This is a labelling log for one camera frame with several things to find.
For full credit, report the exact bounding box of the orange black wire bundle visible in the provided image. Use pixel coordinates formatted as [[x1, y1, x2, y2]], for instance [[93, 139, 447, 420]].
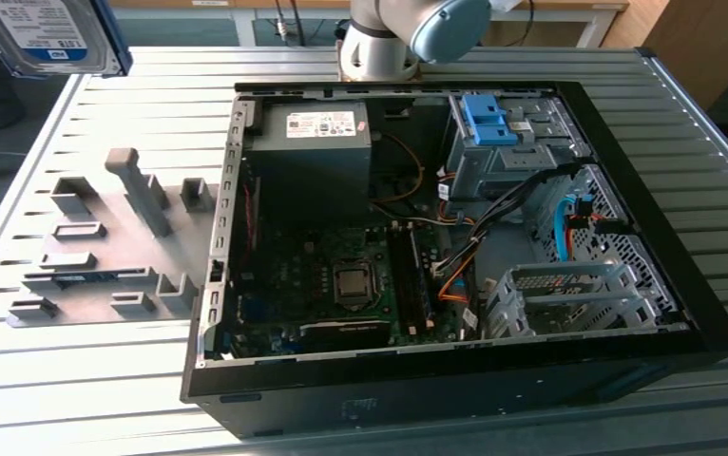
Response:
[[429, 235, 488, 305]]

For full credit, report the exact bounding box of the black graphics card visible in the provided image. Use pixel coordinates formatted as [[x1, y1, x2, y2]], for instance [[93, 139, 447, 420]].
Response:
[[297, 316, 393, 353]]

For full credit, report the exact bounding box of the silver disk bay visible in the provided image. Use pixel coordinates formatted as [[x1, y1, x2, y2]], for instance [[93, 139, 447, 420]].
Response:
[[480, 258, 686, 341]]

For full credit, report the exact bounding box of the blue plastic drive latch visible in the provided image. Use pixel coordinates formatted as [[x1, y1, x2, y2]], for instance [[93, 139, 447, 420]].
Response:
[[462, 94, 520, 147]]

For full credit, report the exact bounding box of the silver optical drive cage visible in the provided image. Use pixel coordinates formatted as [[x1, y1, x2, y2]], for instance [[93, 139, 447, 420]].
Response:
[[442, 92, 592, 203]]

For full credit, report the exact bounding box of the black cable bundle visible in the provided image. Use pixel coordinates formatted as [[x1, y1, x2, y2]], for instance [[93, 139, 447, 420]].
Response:
[[462, 163, 584, 248]]

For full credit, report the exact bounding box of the grey parts rack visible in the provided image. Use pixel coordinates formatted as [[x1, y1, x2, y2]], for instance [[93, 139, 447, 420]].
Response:
[[5, 146, 222, 330]]

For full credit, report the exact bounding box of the red flat cable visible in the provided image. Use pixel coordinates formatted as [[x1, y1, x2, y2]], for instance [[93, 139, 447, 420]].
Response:
[[241, 178, 263, 251]]

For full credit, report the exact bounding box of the red orange power wire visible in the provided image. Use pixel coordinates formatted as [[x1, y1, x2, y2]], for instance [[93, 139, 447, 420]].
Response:
[[563, 201, 631, 262]]

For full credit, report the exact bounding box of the black RAM stick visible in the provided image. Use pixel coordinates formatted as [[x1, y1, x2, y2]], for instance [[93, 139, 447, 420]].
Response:
[[404, 222, 436, 332], [387, 221, 420, 336]]

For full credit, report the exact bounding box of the thin orange wire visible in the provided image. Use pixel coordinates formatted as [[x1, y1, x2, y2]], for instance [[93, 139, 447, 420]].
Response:
[[367, 132, 427, 206]]

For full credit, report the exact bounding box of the blue labelled RAM stick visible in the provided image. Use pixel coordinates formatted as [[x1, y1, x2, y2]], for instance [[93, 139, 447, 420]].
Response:
[[52, 270, 121, 288]]

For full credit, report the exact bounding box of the CPU socket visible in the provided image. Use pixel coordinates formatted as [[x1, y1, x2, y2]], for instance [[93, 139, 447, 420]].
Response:
[[328, 257, 379, 305]]

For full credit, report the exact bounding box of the green motherboard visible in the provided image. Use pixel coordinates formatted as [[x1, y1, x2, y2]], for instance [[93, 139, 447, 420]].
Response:
[[229, 222, 466, 357]]

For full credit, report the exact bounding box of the brown wooden cabinet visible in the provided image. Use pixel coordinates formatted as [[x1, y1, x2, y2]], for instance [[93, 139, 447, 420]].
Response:
[[603, 0, 728, 111]]

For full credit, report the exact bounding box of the blue flat data wire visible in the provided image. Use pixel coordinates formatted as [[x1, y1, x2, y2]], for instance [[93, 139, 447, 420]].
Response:
[[552, 193, 592, 263]]

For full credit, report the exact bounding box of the grey power supply unit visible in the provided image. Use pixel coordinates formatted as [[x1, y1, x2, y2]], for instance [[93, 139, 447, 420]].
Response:
[[240, 101, 375, 222]]

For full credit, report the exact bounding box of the hard disk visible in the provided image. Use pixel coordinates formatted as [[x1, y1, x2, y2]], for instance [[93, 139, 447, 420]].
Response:
[[0, 0, 134, 78]]

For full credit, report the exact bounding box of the black PC case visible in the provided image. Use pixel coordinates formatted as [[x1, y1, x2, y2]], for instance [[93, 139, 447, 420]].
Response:
[[177, 80, 728, 441]]

